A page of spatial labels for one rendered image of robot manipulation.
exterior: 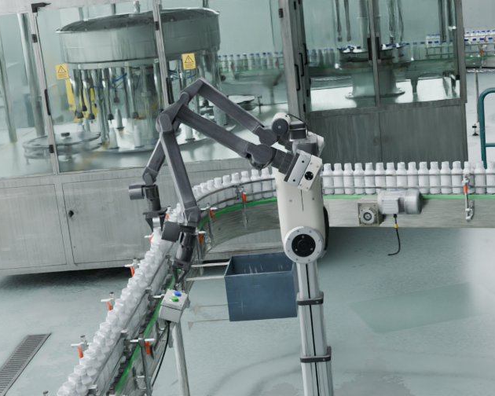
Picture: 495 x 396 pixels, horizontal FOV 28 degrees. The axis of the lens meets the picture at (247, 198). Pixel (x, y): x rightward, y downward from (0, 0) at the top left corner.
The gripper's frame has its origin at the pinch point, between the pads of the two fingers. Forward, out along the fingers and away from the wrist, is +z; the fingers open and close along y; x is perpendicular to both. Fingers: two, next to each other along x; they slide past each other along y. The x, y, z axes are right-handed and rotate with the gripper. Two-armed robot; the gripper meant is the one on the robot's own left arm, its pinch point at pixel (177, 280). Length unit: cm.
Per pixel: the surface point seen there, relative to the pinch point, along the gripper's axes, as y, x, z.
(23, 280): -394, -152, 180
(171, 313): 3.7, 1.0, 11.8
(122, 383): 45, -6, 23
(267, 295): -74, 35, 23
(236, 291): -74, 21, 25
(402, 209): -163, 93, -11
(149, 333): -2.4, -5.7, 24.3
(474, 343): -206, 162, 65
